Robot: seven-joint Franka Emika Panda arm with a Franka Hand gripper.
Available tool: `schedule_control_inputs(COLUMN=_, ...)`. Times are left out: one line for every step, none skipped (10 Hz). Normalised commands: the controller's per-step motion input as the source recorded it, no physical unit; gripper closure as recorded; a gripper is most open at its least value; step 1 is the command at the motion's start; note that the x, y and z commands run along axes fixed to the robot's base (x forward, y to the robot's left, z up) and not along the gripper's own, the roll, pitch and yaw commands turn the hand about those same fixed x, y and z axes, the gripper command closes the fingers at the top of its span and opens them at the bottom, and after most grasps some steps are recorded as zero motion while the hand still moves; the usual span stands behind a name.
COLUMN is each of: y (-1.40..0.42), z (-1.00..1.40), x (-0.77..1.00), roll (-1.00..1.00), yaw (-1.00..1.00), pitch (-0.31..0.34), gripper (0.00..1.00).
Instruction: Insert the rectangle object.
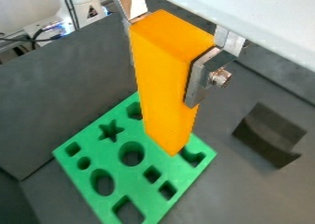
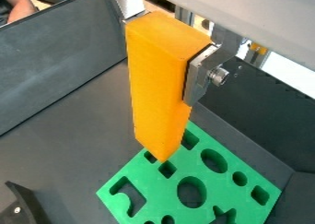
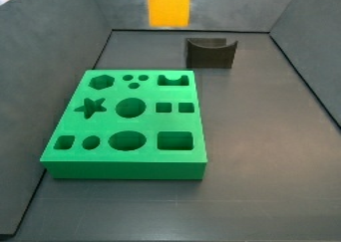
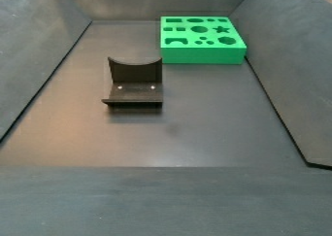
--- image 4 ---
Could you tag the black curved holder stand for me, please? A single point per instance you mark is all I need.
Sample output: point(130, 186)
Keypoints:
point(137, 83)

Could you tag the green shape sorter box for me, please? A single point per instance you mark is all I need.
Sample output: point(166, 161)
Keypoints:
point(201, 40)

